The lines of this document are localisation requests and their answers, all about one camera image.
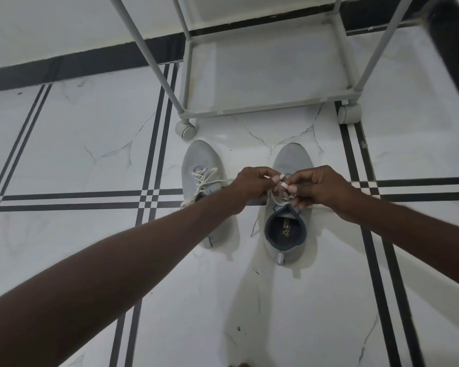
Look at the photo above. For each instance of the person's left hand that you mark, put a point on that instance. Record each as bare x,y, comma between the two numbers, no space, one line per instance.
248,187

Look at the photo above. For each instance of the person's right hand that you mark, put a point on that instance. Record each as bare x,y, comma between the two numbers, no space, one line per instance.
325,191

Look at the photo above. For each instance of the person's left fingers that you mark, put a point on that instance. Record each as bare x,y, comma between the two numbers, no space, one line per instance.
267,185

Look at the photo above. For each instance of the person's right fingers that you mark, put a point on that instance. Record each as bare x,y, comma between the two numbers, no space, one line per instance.
299,187

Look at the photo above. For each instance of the white shoelace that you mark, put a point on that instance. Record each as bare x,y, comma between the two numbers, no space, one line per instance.
272,195
204,183

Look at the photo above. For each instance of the person's right forearm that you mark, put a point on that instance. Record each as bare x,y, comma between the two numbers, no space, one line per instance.
413,233

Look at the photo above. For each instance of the person's left forearm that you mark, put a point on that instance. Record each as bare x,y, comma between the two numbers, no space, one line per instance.
99,278

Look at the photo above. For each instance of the grey knit sneaker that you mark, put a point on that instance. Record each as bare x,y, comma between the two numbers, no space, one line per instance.
291,158
199,158

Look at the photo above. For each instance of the grey caster wheel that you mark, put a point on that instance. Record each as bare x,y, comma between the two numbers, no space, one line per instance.
185,128
348,112

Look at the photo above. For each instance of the grey metal trolley rack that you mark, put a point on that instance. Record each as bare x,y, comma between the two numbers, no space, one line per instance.
267,72

